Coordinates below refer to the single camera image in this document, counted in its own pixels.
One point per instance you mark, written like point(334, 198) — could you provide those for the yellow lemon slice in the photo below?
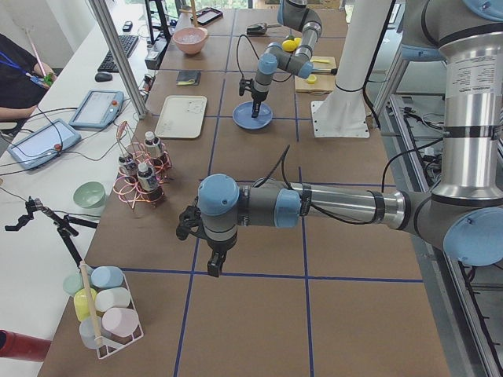
point(311, 79)

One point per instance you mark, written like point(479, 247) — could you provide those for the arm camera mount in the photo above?
point(245, 85)

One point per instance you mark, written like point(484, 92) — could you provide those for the green bowl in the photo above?
point(91, 194)

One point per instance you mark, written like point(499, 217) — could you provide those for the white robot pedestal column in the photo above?
point(342, 113)

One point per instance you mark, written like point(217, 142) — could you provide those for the white cup rack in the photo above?
point(108, 344)

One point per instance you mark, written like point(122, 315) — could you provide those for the blue teach pendant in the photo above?
point(98, 109)
point(43, 145)

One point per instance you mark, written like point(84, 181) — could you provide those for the yellow lemon upper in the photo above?
point(289, 45)

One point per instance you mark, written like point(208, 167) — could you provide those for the copper wire bottle rack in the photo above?
point(131, 193)

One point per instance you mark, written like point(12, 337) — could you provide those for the dark grey folded cloth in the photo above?
point(188, 78)

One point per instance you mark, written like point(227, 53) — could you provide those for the pink bowl with ice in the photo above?
point(190, 40)

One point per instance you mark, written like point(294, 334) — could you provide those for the blue teach pendant far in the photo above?
point(98, 109)

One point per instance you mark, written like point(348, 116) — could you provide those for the wooden cutting board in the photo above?
point(324, 84)

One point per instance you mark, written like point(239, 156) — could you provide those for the pink cup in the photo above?
point(120, 321)

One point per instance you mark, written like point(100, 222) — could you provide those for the beige rectangular tray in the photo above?
point(181, 117)

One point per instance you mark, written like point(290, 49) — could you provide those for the blue teach pendant near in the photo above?
point(43, 145)

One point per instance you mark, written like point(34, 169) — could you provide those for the dark sauce bottle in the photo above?
point(129, 167)
point(148, 181)
point(153, 148)

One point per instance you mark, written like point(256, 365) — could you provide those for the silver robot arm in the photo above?
point(297, 16)
point(462, 214)

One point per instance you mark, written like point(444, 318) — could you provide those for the pale blue cup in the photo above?
point(87, 334)

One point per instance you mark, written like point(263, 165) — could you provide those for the black computer mouse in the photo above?
point(103, 76)

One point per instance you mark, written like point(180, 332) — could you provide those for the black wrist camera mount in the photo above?
point(190, 222)

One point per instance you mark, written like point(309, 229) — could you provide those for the white cup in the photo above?
point(112, 297)

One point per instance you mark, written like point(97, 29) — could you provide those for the black handled knife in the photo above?
point(324, 71)

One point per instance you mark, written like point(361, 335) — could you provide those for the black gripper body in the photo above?
point(258, 96)
point(218, 248)

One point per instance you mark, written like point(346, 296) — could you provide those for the aluminium frame post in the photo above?
point(108, 29)

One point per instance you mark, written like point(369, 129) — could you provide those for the mint cup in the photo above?
point(73, 283)

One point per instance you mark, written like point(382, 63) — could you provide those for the yellow cup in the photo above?
point(81, 305)

